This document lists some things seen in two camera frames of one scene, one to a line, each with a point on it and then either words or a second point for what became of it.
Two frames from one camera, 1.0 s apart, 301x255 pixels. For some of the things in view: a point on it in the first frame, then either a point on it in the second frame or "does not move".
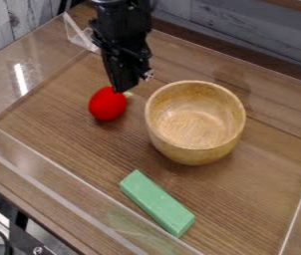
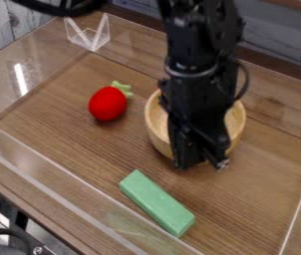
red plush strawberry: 107,104 does not move
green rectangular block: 151,200 does not move
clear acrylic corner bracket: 80,37 does not move
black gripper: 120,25 → 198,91
